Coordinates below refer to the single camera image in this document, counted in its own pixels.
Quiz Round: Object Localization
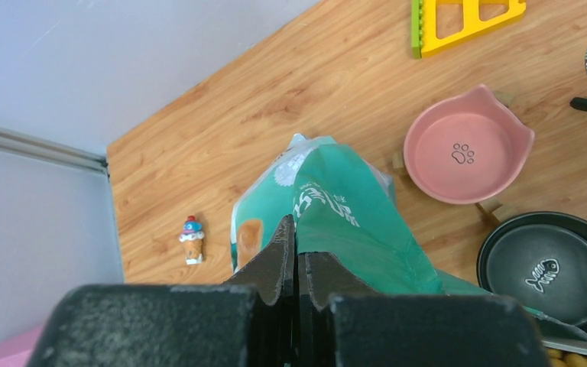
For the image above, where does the pink pet bowl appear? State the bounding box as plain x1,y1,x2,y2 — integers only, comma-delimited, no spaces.
403,84,535,205

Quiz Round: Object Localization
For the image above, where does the small colourful figurine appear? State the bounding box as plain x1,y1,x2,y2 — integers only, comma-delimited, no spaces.
178,216,205,265

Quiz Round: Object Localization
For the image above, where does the silver metal scoop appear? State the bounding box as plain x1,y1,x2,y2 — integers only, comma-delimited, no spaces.
543,338,587,356

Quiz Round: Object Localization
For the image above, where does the brown dog food kibble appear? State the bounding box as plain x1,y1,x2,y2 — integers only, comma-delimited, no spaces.
546,348,587,367

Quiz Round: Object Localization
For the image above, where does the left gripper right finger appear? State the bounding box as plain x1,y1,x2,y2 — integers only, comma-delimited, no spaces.
298,252,550,366

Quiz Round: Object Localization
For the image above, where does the black pet bowl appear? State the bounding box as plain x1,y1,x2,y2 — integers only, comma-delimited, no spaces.
477,211,587,333

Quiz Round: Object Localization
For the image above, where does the green dog food bag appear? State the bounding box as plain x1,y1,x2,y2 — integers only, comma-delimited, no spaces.
230,133,587,343

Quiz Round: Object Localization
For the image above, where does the yellow green triangular toy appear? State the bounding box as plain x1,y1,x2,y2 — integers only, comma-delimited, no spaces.
410,0,527,59

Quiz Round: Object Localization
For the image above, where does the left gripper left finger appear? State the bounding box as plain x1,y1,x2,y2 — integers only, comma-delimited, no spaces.
28,215,295,366

